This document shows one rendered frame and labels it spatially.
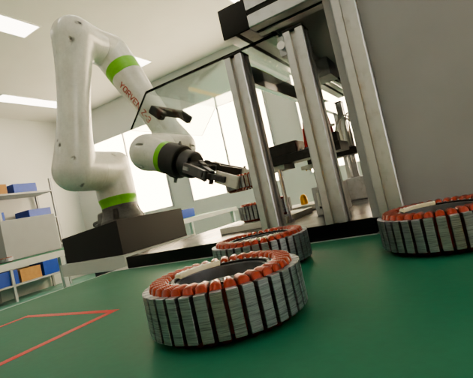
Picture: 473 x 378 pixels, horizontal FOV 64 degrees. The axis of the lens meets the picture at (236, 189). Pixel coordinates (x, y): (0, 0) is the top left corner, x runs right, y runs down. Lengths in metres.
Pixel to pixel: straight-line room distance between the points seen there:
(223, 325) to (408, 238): 0.19
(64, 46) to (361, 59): 0.94
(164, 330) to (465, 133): 0.40
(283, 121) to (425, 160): 5.41
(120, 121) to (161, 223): 6.62
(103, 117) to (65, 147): 7.00
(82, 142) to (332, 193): 0.85
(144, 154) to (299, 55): 0.63
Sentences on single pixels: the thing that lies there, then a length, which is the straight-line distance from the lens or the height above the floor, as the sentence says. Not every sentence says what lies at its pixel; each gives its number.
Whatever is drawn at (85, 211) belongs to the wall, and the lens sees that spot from 8.76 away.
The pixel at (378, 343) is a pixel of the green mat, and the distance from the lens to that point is 0.20.
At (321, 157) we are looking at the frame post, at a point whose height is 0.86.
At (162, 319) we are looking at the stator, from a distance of 0.24.
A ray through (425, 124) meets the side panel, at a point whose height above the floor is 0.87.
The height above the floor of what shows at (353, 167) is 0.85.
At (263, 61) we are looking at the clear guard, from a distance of 0.70.
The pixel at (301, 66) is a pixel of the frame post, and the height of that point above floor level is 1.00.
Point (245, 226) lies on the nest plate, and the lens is 0.74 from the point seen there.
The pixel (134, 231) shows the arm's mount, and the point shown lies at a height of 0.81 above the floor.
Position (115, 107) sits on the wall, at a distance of 7.98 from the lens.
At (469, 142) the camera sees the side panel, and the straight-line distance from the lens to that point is 0.52.
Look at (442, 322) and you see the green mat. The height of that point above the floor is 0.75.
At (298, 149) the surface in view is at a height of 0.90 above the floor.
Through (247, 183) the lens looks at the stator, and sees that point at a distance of 0.87.
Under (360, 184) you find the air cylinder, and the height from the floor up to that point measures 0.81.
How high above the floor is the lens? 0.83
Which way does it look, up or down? 2 degrees up
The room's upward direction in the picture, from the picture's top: 13 degrees counter-clockwise
